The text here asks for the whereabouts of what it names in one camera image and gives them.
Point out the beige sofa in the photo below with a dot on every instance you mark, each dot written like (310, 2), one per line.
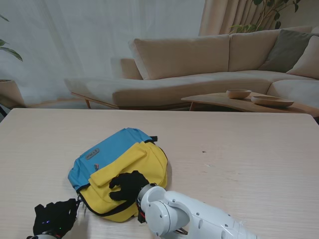
(187, 62)

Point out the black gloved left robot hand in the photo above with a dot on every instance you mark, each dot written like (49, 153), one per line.
(54, 216)

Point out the small deep wooden bowl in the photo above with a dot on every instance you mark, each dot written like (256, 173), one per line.
(238, 94)

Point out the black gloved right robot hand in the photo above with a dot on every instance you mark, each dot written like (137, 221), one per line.
(129, 184)

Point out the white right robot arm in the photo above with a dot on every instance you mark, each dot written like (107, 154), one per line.
(194, 214)

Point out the tall green leafy plant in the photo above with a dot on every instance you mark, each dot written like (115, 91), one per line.
(264, 17)

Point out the wide shallow wooden bowl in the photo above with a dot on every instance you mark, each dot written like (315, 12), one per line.
(271, 101)

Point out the pale green leafy plant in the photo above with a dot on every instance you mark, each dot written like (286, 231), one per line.
(12, 52)

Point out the grey cushion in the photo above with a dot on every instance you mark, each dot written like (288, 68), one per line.
(284, 49)

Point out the beige curtain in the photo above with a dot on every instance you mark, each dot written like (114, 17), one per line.
(224, 15)

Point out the beige plant pot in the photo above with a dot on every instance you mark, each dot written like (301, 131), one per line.
(10, 94)

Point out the wooden coffee table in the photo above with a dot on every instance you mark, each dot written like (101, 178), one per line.
(219, 100)

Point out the beige cushion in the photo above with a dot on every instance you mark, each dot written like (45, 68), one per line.
(309, 64)

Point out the black stand pole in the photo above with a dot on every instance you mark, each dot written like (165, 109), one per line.
(2, 110)

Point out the sheer white curtain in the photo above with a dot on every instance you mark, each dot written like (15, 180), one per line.
(74, 37)

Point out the yellow and blue school bag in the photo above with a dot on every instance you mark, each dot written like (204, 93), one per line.
(124, 169)

